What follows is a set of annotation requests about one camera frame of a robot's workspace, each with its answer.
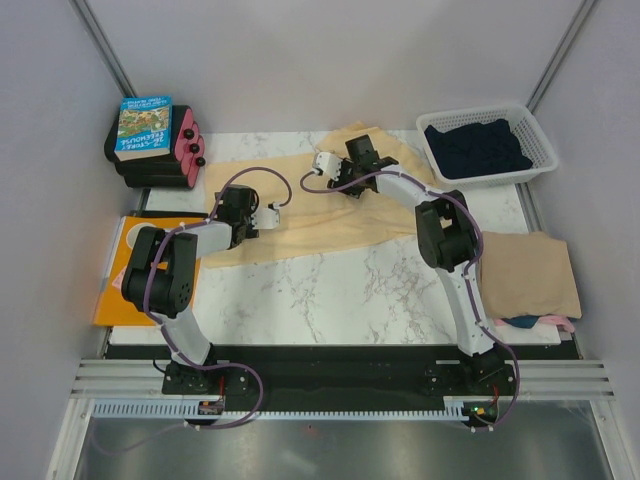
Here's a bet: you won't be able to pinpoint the yellow t-shirt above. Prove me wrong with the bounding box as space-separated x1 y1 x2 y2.
202 122 436 268

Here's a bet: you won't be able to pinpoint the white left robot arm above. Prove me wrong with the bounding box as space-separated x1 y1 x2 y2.
121 185 259 393

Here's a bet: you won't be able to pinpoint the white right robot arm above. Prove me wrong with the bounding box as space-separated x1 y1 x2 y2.
313 135 494 357

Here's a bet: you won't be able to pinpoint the pink and black case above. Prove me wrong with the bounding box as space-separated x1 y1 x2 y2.
104 105 206 189

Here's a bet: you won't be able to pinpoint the yellow mug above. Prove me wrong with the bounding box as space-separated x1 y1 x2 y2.
126 223 146 249

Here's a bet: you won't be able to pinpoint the white plastic basket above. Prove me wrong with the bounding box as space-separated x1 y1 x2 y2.
416 103 559 188

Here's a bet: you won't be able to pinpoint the blue illustrated book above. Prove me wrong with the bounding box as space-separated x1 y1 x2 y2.
114 96 172 161

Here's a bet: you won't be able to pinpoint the navy t-shirt in basket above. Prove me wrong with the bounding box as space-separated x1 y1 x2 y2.
424 119 533 180

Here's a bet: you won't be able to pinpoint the orange board with black border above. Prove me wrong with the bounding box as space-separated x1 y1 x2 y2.
93 211 205 327

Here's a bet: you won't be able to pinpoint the folded beige t-shirt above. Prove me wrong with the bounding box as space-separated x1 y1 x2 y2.
480 231 582 319

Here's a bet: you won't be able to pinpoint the folded pink and blue clothes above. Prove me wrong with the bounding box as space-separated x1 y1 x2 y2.
494 315 575 333

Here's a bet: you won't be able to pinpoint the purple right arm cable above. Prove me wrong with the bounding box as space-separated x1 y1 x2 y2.
298 169 524 432

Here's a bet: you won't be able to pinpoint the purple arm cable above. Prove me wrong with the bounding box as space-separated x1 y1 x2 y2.
298 169 524 432
89 166 294 454

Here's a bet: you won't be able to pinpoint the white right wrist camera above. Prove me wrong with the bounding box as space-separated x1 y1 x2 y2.
312 152 342 181

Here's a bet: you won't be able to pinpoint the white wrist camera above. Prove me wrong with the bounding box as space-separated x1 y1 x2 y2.
251 207 280 230
312 152 342 181

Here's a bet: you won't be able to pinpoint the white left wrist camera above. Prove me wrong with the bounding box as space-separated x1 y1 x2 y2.
251 207 280 230

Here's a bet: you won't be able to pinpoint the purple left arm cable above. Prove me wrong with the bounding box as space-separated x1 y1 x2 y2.
89 166 294 454

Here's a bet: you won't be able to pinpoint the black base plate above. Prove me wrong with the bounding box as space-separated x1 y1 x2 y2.
102 343 521 416

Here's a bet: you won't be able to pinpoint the white slotted cable duct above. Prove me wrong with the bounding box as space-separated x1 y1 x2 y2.
92 399 479 421

